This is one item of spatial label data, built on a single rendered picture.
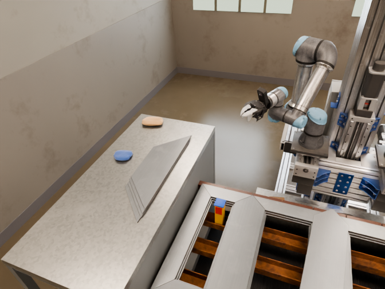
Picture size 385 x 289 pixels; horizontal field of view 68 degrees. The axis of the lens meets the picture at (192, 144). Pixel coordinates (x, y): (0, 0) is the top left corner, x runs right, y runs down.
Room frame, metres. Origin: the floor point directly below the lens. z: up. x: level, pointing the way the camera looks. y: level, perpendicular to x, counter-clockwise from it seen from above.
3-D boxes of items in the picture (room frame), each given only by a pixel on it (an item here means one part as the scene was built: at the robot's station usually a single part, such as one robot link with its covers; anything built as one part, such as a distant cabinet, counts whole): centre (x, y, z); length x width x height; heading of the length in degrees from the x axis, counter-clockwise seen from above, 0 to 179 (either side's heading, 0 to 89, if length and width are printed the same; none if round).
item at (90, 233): (1.23, 0.36, 1.03); 1.30 x 0.60 x 0.04; 157
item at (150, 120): (1.79, 0.28, 1.07); 0.16 x 0.10 x 0.04; 76
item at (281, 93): (1.40, -0.48, 1.43); 0.11 x 0.08 x 0.09; 131
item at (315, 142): (1.47, -0.77, 1.09); 0.15 x 0.15 x 0.10
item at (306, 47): (1.57, -0.68, 1.41); 0.15 x 0.12 x 0.55; 41
